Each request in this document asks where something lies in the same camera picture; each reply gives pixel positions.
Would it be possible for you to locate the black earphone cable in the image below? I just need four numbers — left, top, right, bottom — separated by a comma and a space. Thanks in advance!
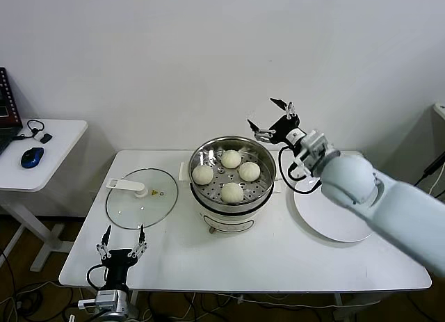
13, 119, 46, 141

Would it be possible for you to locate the white hanging cable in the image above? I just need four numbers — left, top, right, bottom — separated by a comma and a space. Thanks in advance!
429, 177, 445, 198

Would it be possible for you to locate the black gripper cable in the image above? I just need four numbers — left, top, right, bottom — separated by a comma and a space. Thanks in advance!
277, 146, 325, 195
86, 264, 107, 291

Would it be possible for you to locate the black red laptop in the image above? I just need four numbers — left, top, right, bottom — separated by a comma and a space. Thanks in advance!
0, 67, 24, 156

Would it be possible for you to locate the blue black computer mouse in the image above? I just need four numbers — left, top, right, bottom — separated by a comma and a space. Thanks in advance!
19, 146, 45, 169

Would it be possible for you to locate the glass lid with white handle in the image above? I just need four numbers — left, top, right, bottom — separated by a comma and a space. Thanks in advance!
105, 167, 179, 230

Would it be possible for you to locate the white round plate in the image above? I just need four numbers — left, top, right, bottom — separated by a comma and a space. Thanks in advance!
293, 177, 375, 243

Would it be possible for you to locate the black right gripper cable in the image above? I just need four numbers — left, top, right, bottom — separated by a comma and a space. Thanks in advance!
277, 146, 325, 195

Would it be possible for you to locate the white floor cable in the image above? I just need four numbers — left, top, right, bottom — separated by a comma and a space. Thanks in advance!
180, 292, 382, 318

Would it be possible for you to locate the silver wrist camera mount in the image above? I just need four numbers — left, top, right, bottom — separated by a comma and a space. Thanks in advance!
295, 128, 340, 170
78, 289, 130, 312

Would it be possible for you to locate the black wall cable with plug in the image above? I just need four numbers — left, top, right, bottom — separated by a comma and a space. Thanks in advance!
415, 157, 445, 188

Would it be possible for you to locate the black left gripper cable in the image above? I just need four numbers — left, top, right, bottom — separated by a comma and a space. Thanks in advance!
86, 264, 107, 291

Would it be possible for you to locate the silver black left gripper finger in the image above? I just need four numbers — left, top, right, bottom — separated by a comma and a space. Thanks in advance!
96, 225, 113, 260
127, 223, 149, 259

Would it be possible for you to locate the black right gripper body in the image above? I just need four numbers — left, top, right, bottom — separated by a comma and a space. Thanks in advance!
270, 115, 307, 147

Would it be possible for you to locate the stainless steel steamer basket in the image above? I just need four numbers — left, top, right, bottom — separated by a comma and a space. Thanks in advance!
179, 136, 288, 207

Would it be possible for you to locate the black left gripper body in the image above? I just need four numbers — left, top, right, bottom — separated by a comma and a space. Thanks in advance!
101, 248, 138, 289

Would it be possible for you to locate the black floor cable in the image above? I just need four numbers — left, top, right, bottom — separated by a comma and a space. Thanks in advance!
0, 247, 17, 322

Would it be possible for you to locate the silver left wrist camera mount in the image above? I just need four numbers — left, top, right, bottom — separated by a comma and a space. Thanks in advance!
78, 289, 130, 312

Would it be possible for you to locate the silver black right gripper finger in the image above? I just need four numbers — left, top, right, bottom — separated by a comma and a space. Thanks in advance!
246, 119, 276, 143
270, 97, 297, 120

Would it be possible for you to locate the white electric cooker base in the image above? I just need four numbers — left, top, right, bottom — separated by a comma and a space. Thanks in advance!
189, 181, 283, 235

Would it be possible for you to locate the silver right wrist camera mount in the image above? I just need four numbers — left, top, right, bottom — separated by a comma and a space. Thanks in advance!
295, 128, 340, 170

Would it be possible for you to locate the white steamed baozi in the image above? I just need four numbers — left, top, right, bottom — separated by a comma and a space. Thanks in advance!
221, 150, 242, 170
221, 182, 244, 204
238, 161, 261, 182
192, 164, 215, 186

